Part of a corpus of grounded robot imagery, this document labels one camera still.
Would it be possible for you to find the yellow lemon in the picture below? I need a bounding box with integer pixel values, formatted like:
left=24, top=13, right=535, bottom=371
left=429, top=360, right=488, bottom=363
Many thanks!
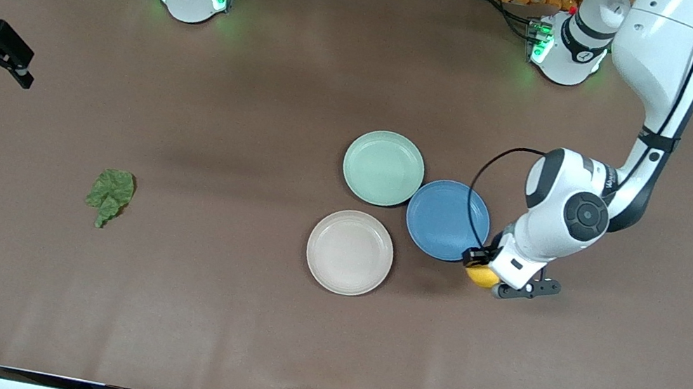
left=463, top=262, right=504, bottom=292

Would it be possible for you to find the green lettuce leaf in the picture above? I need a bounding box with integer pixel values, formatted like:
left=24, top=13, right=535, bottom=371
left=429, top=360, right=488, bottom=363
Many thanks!
left=81, top=165, right=139, bottom=234

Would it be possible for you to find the blue plate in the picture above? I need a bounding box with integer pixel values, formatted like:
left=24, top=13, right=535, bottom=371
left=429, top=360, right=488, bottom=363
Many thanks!
left=399, top=173, right=498, bottom=268

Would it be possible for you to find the light green plate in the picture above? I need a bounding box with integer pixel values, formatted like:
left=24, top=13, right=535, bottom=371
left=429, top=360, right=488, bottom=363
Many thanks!
left=336, top=124, right=431, bottom=213

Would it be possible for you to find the pale pink plate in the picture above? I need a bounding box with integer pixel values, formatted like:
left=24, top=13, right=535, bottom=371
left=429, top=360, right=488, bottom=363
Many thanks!
left=300, top=203, right=401, bottom=303

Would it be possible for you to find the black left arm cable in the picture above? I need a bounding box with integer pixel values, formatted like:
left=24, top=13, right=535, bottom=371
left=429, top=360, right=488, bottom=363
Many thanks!
left=458, top=0, right=693, bottom=289

